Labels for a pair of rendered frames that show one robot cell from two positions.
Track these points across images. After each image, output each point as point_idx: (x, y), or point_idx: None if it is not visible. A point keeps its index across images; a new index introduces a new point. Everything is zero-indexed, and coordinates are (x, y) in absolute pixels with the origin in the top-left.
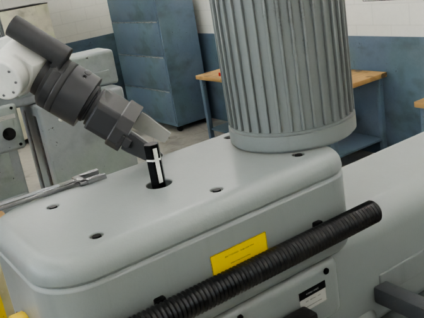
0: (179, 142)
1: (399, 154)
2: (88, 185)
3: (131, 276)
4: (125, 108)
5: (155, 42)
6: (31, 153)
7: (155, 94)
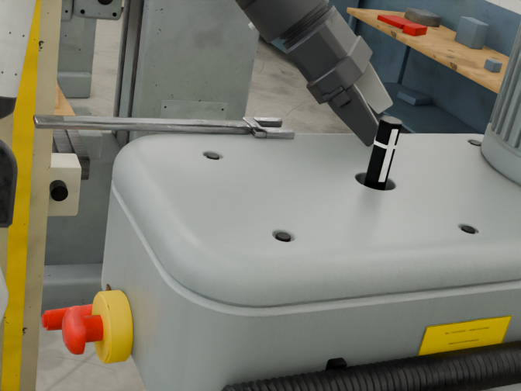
0: (294, 82)
1: None
2: (265, 140)
3: (315, 318)
4: (353, 46)
5: None
6: (108, 25)
7: None
